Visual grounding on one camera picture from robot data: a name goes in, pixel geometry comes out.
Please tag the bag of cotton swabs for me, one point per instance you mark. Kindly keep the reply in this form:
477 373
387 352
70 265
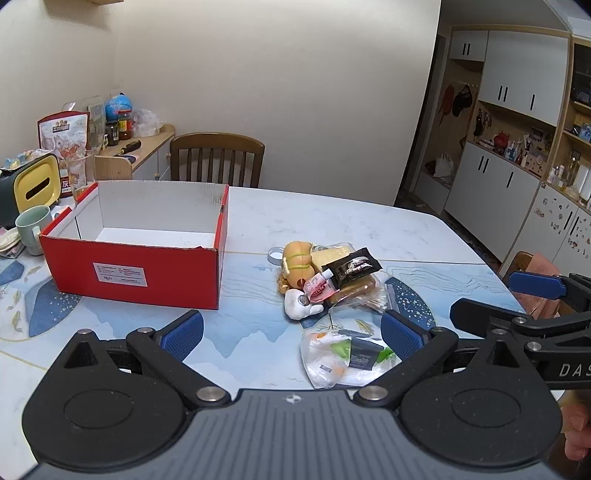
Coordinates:
374 300

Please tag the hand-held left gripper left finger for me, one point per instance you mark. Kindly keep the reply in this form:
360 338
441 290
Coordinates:
182 334

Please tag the chair with pink cloth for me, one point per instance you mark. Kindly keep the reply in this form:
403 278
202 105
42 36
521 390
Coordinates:
535 277

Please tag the yellow plush toy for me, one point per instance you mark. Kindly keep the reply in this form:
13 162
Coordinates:
296 263

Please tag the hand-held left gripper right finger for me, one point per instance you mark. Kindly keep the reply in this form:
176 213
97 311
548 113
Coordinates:
402 335

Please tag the person's right hand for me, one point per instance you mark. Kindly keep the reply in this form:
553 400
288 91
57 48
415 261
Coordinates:
578 429

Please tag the small pink tube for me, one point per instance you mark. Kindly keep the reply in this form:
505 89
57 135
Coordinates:
317 286

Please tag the crumpled clear plastic bag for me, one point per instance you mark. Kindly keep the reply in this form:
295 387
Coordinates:
147 122

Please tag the yellow and green tissue box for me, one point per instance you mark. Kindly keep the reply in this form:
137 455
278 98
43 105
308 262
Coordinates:
34 182

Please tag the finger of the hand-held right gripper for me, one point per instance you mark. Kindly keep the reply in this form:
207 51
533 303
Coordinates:
480 314
535 284

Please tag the small blue globe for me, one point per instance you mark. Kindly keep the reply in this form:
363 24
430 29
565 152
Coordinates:
119 106

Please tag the clear bag of small packets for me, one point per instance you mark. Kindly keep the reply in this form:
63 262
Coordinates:
332 360

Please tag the pale green mug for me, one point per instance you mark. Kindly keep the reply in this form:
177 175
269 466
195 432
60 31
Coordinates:
32 228

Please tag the white plush figure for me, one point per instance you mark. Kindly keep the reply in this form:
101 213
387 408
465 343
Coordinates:
298 305

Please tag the stack of small plates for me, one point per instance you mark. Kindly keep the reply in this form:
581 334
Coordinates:
10 242

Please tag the wooden chair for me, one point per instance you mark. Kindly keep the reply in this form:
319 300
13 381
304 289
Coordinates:
217 159

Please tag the yellow bread packet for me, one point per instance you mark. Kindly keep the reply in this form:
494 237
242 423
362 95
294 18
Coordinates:
353 288

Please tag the drinking glass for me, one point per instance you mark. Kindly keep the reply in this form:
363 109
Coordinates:
79 177

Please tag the wooden side desk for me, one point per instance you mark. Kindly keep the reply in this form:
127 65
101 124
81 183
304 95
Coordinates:
147 150

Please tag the black sachet packet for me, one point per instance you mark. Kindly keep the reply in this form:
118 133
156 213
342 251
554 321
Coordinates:
353 268

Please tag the blue mouse pad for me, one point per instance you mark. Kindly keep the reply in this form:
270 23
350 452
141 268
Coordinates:
127 158

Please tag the small round white cap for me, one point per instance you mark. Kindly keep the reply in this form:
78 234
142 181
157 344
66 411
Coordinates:
275 254

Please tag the dark jar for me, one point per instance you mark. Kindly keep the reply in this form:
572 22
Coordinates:
112 134

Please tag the red cardboard box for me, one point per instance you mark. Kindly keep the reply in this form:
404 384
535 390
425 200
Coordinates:
138 277

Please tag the white wall cabinet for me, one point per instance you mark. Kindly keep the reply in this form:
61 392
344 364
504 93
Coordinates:
508 175

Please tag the white shopping bag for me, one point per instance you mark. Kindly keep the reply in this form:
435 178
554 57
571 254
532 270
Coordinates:
444 165

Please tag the printed snack bag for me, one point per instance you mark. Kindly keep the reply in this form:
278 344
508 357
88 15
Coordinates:
64 134

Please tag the black and yellow screwdriver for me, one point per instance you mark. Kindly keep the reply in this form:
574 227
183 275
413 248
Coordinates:
128 146

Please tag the red-label sauce jar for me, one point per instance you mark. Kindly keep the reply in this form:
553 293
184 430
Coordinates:
125 125

